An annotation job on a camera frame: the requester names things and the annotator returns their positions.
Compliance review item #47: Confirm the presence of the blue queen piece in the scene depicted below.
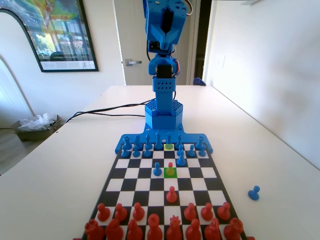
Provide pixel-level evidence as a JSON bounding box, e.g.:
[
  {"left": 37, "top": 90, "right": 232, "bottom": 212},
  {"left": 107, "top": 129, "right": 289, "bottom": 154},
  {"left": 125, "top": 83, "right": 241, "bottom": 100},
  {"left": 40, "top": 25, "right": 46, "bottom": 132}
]
[{"left": 164, "top": 132, "right": 175, "bottom": 151}]

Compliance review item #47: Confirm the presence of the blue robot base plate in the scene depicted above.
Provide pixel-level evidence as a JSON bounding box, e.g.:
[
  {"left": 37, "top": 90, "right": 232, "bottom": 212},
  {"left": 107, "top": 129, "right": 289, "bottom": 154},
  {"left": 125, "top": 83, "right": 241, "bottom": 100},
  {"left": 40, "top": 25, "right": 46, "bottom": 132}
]
[{"left": 114, "top": 123, "right": 215, "bottom": 155}]

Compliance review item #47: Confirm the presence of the silver door handle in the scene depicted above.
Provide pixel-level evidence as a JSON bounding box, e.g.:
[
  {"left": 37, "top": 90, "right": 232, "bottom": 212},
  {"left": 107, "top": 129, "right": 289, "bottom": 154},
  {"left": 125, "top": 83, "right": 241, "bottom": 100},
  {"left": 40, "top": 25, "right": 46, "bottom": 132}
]
[{"left": 124, "top": 58, "right": 143, "bottom": 67}]

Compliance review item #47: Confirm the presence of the red base plate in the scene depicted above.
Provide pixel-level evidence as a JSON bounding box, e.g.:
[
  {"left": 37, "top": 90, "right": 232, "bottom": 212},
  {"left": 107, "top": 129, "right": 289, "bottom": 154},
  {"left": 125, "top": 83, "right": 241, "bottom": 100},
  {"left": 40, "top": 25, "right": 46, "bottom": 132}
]
[{"left": 72, "top": 235, "right": 256, "bottom": 240}]

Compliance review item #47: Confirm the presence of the red chess pawn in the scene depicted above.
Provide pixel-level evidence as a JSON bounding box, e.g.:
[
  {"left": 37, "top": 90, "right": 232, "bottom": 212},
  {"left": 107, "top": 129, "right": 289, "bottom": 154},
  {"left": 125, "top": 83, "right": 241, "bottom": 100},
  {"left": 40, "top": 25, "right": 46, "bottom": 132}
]
[
  {"left": 131, "top": 202, "right": 146, "bottom": 221},
  {"left": 216, "top": 201, "right": 232, "bottom": 221},
  {"left": 96, "top": 202, "right": 111, "bottom": 222},
  {"left": 114, "top": 203, "right": 128, "bottom": 222},
  {"left": 183, "top": 202, "right": 198, "bottom": 221},
  {"left": 200, "top": 202, "right": 214, "bottom": 221},
  {"left": 166, "top": 186, "right": 178, "bottom": 204},
  {"left": 165, "top": 161, "right": 176, "bottom": 177}
]

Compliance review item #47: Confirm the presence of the red chess queen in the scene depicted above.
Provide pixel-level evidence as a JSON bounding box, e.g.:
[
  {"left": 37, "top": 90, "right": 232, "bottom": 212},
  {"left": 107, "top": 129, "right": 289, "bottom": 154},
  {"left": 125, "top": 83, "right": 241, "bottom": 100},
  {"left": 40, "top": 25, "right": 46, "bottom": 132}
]
[{"left": 166, "top": 216, "right": 183, "bottom": 240}]

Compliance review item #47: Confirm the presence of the red chess bishop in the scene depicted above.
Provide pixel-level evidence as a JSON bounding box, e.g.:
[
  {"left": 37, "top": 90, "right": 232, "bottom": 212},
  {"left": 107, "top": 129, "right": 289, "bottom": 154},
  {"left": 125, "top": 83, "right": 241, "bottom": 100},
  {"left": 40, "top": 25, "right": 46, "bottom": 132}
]
[
  {"left": 126, "top": 219, "right": 144, "bottom": 240},
  {"left": 185, "top": 218, "right": 202, "bottom": 240}
]

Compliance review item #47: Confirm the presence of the black and white chessboard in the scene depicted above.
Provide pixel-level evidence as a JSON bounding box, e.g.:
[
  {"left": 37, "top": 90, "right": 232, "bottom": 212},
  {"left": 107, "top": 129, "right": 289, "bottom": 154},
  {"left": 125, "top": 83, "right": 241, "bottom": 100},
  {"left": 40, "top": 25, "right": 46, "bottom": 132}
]
[{"left": 81, "top": 144, "right": 248, "bottom": 240}]

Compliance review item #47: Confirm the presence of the white door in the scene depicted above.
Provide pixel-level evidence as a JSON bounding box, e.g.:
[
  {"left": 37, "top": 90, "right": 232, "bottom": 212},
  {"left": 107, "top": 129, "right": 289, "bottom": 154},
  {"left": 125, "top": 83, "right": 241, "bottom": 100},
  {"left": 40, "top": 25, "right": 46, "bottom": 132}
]
[{"left": 113, "top": 0, "right": 195, "bottom": 86}]

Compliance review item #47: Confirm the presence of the red chess knight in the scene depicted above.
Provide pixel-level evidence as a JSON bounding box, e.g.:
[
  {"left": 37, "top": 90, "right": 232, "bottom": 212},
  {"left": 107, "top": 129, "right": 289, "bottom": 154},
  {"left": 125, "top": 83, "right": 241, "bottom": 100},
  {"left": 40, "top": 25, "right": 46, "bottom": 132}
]
[
  {"left": 104, "top": 218, "right": 125, "bottom": 240},
  {"left": 203, "top": 217, "right": 222, "bottom": 240}
]

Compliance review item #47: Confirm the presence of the cardboard box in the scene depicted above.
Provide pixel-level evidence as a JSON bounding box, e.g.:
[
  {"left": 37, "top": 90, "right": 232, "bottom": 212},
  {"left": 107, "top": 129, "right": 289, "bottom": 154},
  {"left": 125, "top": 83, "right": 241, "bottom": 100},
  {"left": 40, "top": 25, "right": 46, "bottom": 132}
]
[{"left": 12, "top": 114, "right": 66, "bottom": 143}]

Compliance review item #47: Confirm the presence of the clear plastic wrap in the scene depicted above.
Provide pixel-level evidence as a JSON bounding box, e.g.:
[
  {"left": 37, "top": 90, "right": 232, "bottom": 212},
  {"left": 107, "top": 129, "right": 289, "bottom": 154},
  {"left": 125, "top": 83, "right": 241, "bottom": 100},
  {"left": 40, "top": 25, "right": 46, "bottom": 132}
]
[{"left": 17, "top": 112, "right": 58, "bottom": 132}]

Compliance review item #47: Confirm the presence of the white arched panel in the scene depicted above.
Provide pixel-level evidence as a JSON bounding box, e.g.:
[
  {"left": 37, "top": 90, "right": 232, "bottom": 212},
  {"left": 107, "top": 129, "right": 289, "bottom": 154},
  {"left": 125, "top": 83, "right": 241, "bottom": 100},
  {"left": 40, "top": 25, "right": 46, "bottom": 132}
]
[{"left": 0, "top": 9, "right": 42, "bottom": 176}]

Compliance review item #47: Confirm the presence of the red chess rook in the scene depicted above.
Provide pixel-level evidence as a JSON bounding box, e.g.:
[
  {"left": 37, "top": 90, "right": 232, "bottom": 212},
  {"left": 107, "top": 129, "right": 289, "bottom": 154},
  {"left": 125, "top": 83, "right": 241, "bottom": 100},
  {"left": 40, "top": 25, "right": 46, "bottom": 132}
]
[
  {"left": 84, "top": 219, "right": 105, "bottom": 240},
  {"left": 223, "top": 217, "right": 245, "bottom": 240}
]

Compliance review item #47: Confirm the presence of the framed wall poster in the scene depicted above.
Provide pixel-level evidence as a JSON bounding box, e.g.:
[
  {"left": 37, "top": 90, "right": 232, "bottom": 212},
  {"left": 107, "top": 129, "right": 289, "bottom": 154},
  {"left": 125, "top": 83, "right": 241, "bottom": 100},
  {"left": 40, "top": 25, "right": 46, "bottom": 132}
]
[{"left": 0, "top": 0, "right": 100, "bottom": 73}]

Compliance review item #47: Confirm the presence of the red white servo wire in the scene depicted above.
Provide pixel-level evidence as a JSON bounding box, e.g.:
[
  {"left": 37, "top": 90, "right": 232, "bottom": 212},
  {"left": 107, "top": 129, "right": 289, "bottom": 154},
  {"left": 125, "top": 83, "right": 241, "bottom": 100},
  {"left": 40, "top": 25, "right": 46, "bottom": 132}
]
[{"left": 184, "top": 0, "right": 195, "bottom": 18}]

